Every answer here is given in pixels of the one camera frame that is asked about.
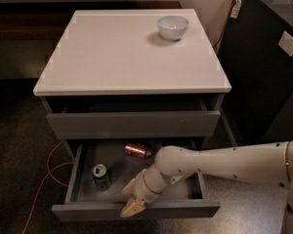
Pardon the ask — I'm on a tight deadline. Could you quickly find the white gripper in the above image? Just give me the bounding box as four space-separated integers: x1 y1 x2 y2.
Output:
120 170 159 218

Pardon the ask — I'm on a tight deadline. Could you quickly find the green soda can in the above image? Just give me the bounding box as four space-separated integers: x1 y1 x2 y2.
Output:
92 164 111 191

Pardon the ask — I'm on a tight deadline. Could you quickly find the grey drawer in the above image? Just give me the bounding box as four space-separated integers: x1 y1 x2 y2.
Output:
52 140 220 221
47 96 220 139

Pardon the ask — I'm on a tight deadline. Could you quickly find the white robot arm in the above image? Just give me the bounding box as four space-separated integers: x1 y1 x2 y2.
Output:
121 141 293 234

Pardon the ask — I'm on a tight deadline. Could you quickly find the copper red soda can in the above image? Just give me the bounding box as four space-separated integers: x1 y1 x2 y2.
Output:
125 143 151 159

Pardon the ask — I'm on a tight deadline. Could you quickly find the grey top drawer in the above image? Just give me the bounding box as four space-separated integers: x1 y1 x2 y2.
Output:
47 96 220 139

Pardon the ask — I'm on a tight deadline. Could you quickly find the white-topped grey drawer cabinet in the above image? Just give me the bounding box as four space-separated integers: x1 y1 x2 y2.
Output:
32 8 232 148

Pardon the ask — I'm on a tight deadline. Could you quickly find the white ceramic bowl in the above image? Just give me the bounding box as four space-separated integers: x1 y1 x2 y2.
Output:
157 16 189 41

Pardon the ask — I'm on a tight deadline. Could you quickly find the black side cabinet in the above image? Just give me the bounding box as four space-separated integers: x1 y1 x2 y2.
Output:
219 0 293 143

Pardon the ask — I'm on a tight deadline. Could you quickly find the dark wooden bench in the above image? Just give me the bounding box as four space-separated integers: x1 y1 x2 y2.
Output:
0 1 182 41

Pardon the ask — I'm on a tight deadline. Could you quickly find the white square label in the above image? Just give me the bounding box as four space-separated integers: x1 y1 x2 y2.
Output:
278 31 293 57

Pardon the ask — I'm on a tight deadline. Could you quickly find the orange floor cable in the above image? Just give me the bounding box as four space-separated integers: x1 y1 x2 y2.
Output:
21 140 75 234

